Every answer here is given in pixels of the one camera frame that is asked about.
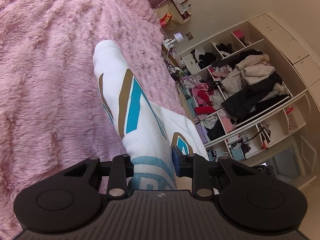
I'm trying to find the white Nevada sweatshirt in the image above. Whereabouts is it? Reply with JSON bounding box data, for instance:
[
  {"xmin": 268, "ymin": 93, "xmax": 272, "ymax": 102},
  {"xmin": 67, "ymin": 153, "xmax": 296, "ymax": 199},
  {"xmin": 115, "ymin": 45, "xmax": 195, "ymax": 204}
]
[{"xmin": 93, "ymin": 40, "xmax": 208, "ymax": 190}]

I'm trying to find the pink fluffy bed blanket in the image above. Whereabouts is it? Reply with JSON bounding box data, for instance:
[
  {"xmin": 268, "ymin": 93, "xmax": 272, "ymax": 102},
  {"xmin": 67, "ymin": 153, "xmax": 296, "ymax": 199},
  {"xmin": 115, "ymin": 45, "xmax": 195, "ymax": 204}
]
[{"xmin": 1, "ymin": 0, "xmax": 184, "ymax": 239}]

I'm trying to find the white table lamp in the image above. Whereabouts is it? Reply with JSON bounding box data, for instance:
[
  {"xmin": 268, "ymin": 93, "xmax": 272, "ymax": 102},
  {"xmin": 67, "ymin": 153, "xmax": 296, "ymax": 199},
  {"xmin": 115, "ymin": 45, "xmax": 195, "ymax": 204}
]
[{"xmin": 163, "ymin": 33, "xmax": 185, "ymax": 50}]

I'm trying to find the white wardrobe shelving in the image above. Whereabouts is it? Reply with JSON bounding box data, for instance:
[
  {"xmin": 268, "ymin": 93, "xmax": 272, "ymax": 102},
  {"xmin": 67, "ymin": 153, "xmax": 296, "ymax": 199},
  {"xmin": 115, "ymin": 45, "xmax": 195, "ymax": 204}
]
[{"xmin": 182, "ymin": 14, "xmax": 319, "ymax": 166}]

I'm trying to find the desk calendar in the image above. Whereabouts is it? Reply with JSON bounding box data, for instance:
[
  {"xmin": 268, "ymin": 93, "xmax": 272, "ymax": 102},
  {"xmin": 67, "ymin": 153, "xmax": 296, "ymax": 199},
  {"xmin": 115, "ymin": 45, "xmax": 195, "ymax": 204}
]
[{"xmin": 172, "ymin": 0, "xmax": 184, "ymax": 10}]

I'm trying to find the pile of clothes in wardrobe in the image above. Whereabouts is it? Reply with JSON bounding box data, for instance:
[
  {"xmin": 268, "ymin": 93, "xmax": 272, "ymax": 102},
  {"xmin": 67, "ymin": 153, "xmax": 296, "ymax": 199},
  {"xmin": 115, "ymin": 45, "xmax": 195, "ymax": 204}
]
[{"xmin": 180, "ymin": 48, "xmax": 291, "ymax": 144}]

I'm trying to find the red snack bag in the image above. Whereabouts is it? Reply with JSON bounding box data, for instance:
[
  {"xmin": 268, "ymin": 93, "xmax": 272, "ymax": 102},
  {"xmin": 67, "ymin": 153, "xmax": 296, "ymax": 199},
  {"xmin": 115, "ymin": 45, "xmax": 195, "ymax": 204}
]
[{"xmin": 159, "ymin": 13, "xmax": 172, "ymax": 29}]

